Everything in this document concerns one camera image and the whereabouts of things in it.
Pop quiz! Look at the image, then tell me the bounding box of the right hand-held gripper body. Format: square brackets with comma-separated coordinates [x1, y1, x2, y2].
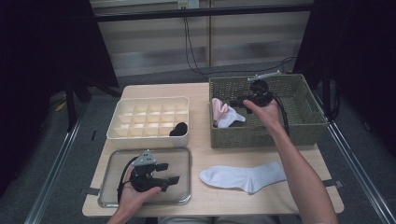
[246, 70, 282, 108]

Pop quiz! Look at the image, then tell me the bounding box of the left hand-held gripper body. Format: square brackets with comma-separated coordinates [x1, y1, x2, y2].
[130, 149, 163, 193]

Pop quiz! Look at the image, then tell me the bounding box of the clear lid with white knob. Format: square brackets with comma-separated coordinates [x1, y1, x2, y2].
[97, 147, 192, 208]

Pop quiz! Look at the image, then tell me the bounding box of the cream divided storage box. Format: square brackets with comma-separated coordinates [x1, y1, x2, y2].
[106, 96, 191, 149]

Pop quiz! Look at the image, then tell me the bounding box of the black sock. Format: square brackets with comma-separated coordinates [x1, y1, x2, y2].
[168, 121, 189, 137]

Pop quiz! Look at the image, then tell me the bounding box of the green woven basket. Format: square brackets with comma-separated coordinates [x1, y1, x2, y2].
[208, 73, 330, 149]

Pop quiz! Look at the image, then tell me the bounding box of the person's right hand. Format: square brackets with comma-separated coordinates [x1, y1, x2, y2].
[243, 101, 281, 132]

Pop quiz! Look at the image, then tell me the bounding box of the person's left hand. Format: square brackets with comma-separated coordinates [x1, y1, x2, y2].
[116, 167, 163, 216]

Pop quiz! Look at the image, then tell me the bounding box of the black metal stand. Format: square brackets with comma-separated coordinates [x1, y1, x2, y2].
[320, 69, 341, 121]
[64, 74, 124, 132]

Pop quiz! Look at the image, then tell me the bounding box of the black horizontal bar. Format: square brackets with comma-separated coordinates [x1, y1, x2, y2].
[92, 3, 314, 22]

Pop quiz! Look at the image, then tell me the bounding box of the dark curtain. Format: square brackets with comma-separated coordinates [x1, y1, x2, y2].
[293, 0, 396, 157]
[0, 0, 120, 188]

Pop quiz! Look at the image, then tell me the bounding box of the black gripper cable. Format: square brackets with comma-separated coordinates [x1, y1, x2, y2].
[266, 89, 291, 137]
[117, 156, 140, 203]

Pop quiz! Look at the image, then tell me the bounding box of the black floor cable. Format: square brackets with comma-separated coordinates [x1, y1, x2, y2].
[205, 55, 297, 77]

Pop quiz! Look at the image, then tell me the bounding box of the beige vertical post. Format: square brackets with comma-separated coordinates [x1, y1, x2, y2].
[205, 0, 215, 67]

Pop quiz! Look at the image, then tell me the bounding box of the black hanging wall cable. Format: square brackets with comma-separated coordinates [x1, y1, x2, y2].
[182, 8, 210, 80]

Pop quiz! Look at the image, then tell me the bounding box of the white wall outlet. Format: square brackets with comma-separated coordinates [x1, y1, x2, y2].
[177, 0, 200, 9]

